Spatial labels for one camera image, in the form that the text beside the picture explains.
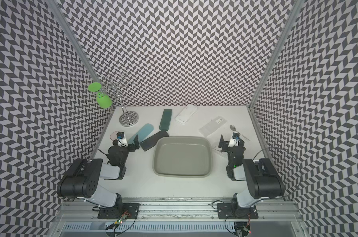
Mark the black pencil case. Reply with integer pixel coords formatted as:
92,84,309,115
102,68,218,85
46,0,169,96
140,130,169,152

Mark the light blue pencil case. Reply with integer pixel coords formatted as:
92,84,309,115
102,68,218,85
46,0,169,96
128,123,154,144

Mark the clear pencil case with label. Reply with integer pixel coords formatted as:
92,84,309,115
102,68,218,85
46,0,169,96
199,116,227,137

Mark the dark green pencil case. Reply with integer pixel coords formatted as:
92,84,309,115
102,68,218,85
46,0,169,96
159,109,173,131

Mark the clear frosted pencil case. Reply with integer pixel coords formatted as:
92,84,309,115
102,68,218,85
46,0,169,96
212,145,227,159

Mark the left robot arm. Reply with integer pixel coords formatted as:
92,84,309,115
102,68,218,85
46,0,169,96
57,132,139,214

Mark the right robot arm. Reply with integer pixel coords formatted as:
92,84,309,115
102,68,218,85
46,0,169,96
218,133,285,212

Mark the grey storage box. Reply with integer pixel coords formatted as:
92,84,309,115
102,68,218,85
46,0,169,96
152,136,213,178

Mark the white pencil case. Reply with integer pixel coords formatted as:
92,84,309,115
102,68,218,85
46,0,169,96
175,104,198,125

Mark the metal spoon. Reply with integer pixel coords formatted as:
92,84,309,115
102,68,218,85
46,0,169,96
229,125,250,142

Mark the metal cup rack stand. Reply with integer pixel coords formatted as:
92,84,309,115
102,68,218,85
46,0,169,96
104,73,139,127

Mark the green wine glass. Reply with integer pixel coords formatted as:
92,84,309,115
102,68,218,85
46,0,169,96
88,82,112,109

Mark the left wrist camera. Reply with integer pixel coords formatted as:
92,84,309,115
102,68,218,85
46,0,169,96
115,131,128,147

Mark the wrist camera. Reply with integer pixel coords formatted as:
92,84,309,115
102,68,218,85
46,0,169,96
228,132,240,147
115,131,128,147

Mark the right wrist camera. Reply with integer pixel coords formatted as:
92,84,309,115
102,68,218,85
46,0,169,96
228,132,240,147

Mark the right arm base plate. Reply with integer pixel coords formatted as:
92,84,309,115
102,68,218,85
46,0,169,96
216,202,259,220

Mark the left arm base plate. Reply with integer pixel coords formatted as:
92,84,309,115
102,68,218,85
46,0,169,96
97,203,140,220

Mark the aluminium rail frame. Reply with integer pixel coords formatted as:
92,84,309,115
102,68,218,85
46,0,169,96
47,197,309,237

